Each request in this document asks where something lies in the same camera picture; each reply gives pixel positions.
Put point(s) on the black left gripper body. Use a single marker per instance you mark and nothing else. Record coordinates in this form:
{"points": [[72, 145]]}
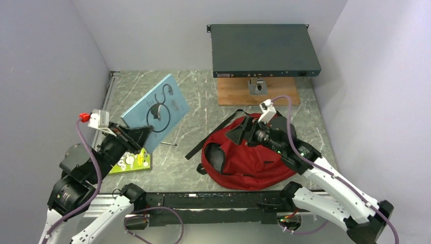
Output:
{"points": [[123, 136]]}

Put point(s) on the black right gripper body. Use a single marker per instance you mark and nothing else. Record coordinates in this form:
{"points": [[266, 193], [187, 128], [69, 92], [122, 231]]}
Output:
{"points": [[257, 134]]}

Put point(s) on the red fabric backpack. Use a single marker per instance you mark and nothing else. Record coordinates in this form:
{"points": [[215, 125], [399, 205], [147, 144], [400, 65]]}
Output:
{"points": [[238, 167]]}

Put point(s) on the light blue cat notebook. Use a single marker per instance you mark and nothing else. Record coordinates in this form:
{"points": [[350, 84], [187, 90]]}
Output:
{"points": [[162, 108]]}

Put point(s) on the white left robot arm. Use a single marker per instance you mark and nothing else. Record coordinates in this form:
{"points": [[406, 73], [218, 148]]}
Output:
{"points": [[83, 170]]}

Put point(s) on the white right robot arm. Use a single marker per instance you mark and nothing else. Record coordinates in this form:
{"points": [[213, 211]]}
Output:
{"points": [[361, 216]]}

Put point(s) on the green book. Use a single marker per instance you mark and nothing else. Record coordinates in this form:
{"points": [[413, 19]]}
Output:
{"points": [[133, 162]]}

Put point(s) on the wooden board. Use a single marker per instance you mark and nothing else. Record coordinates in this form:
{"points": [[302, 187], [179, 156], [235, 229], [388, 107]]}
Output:
{"points": [[235, 91]]}

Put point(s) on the yellow handled screwdriver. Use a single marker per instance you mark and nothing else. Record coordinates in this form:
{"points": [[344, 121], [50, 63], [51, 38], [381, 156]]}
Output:
{"points": [[168, 143]]}

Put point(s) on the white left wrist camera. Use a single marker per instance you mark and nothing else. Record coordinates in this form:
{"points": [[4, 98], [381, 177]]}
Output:
{"points": [[98, 119]]}

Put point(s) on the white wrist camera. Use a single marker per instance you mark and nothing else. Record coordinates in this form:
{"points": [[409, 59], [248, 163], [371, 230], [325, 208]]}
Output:
{"points": [[268, 111], [98, 119]]}

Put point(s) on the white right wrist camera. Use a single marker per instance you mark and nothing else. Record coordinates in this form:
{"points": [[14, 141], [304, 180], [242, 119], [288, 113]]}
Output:
{"points": [[268, 111]]}

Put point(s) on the grey metal camera mount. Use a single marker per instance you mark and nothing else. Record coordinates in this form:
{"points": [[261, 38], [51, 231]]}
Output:
{"points": [[257, 86]]}

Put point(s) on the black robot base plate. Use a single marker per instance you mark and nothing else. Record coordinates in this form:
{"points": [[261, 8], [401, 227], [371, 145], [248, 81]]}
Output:
{"points": [[166, 208]]}

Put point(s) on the dark rack-mount network switch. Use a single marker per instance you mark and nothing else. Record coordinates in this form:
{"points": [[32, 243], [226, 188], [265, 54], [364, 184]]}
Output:
{"points": [[262, 50]]}

